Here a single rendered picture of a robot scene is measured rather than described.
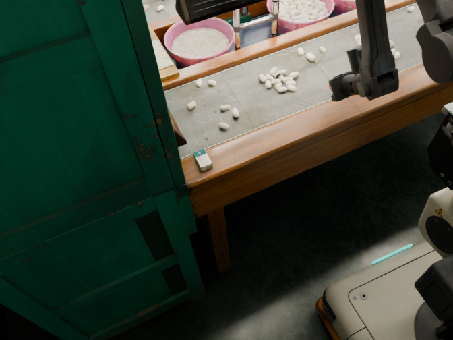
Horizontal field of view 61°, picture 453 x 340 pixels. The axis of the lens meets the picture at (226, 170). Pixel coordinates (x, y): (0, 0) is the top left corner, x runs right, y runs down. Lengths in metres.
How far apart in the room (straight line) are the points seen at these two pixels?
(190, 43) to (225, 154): 0.59
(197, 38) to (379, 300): 1.17
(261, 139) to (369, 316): 0.71
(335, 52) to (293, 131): 0.44
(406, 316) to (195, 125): 0.94
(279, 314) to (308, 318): 0.12
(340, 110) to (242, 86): 0.34
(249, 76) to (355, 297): 0.85
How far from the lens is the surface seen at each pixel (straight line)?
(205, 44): 1.54
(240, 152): 1.11
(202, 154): 1.09
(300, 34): 1.53
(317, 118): 1.21
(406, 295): 1.52
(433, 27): 0.71
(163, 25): 1.62
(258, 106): 1.27
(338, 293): 1.46
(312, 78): 1.38
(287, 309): 1.71
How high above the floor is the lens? 1.63
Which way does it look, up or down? 54 degrees down
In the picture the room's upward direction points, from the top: 5 degrees counter-clockwise
